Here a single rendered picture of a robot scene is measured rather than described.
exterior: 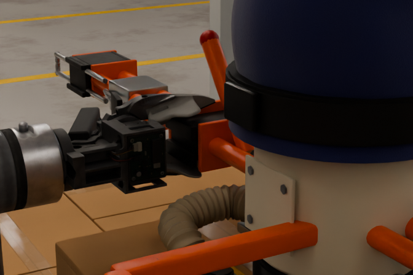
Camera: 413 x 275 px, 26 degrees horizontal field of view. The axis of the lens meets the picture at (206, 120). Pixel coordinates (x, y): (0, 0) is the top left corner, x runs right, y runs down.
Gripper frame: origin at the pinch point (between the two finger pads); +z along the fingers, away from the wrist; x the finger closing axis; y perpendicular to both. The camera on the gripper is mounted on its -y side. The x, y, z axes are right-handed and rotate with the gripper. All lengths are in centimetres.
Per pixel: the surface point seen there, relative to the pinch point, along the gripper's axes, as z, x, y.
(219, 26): 179, -56, -315
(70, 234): 13, -52, -91
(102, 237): -13.1, -12.5, -2.3
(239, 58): -9.6, 15.0, 25.2
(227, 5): 183, -45, -314
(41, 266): 2, -52, -78
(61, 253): -18.7, -13.0, -1.4
